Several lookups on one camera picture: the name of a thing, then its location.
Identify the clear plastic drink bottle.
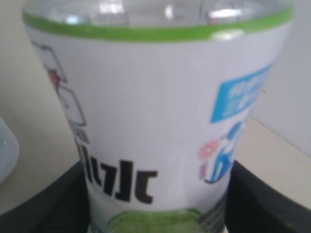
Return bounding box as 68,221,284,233
22,0,294,233

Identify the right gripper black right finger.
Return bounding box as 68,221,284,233
225,162,311,233

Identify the white rectangular tray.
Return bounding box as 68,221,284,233
0,118,19,183

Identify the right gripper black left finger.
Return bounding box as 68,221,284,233
0,162,90,233

